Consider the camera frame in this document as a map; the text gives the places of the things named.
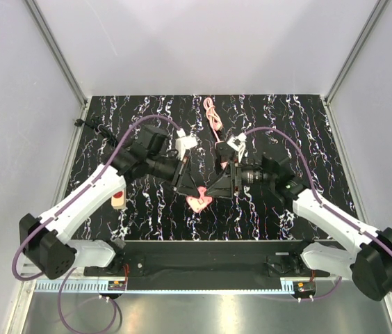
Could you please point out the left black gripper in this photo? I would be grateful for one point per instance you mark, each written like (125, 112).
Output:
(182, 175)

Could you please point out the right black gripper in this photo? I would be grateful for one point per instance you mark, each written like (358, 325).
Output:
(225, 186)

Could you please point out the pink power strip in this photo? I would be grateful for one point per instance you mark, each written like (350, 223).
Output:
(224, 161)

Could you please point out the pink adapter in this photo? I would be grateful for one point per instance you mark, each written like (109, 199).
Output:
(200, 203)

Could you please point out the beige red power strip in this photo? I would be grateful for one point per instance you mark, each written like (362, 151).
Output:
(118, 201)

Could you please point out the pink charger plug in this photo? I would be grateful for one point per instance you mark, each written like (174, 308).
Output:
(222, 148)

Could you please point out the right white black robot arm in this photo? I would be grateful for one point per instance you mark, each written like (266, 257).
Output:
(365, 253)

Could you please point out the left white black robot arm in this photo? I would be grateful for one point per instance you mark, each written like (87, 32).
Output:
(46, 240)

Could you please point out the black marbled mat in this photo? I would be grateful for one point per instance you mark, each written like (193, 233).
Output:
(295, 126)

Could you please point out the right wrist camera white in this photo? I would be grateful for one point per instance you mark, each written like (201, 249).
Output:
(238, 143)

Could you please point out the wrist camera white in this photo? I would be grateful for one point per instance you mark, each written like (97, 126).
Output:
(238, 143)
(184, 143)

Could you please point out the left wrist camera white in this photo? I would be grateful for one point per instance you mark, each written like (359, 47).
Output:
(184, 143)

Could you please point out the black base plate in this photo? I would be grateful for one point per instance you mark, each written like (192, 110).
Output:
(270, 258)

